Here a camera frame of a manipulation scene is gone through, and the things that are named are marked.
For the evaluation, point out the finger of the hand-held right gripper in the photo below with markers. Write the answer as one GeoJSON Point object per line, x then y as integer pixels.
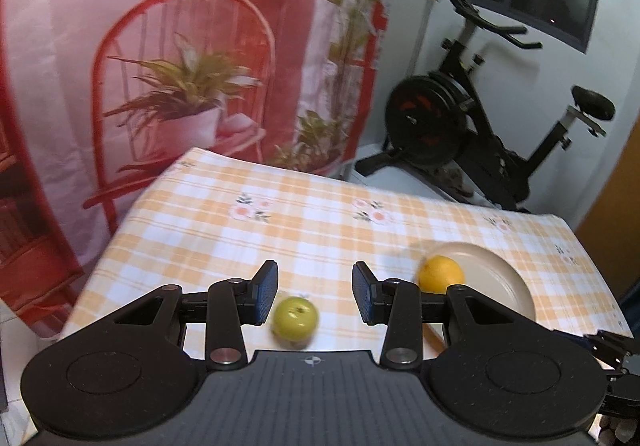
{"type": "Point", "coordinates": [607, 346]}
{"type": "Point", "coordinates": [622, 393]}

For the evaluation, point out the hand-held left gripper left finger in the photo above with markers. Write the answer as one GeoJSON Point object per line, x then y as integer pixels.
{"type": "Point", "coordinates": [267, 291]}

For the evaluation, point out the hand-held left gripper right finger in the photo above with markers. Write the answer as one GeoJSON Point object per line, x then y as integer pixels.
{"type": "Point", "coordinates": [362, 296]}

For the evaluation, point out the yellow-green apple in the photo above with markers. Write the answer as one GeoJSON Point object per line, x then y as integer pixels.
{"type": "Point", "coordinates": [296, 318]}

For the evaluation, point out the beige plate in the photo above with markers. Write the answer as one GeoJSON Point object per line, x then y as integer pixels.
{"type": "Point", "coordinates": [495, 281]}

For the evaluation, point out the orange checked floral tablecloth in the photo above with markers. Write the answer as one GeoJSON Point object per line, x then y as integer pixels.
{"type": "Point", "coordinates": [250, 236]}

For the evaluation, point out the yellow lemon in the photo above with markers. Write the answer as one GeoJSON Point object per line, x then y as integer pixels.
{"type": "Point", "coordinates": [440, 271]}

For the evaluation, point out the orange wooden door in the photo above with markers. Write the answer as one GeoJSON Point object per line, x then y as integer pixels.
{"type": "Point", "coordinates": [610, 221]}

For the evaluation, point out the black exercise bike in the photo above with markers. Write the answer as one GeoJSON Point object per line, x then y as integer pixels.
{"type": "Point", "coordinates": [430, 121]}

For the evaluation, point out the red printed curtain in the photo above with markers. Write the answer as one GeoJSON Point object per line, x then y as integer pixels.
{"type": "Point", "coordinates": [75, 26]}

